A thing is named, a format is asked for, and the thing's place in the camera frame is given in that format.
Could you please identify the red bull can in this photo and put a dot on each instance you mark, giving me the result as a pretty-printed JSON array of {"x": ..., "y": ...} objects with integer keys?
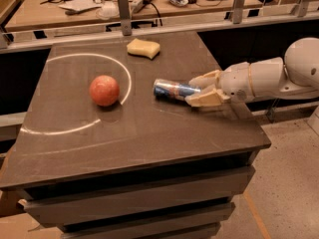
[{"x": 173, "y": 90}]

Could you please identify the red apple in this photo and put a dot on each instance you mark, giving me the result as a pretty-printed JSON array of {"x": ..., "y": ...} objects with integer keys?
[{"x": 104, "y": 90}]

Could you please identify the grey power strip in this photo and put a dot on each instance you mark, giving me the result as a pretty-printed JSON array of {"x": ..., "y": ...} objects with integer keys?
[{"x": 143, "y": 0}]

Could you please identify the metal railing frame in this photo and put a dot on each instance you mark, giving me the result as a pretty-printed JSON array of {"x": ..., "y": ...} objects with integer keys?
[{"x": 39, "y": 24}]

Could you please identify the white papers on desk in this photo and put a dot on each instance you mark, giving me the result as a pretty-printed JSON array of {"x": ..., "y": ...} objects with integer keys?
[{"x": 79, "y": 5}]

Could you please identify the grey drawer cabinet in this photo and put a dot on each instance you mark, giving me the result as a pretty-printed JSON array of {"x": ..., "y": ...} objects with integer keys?
[{"x": 182, "y": 201}]

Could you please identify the yellow sponge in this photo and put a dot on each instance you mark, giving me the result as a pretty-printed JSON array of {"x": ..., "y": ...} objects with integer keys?
[{"x": 148, "y": 49}]

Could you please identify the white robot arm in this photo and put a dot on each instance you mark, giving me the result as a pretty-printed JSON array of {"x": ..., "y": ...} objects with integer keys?
[{"x": 294, "y": 77}]

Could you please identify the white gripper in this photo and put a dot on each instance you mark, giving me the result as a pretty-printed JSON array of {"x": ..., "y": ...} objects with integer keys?
[{"x": 235, "y": 81}]

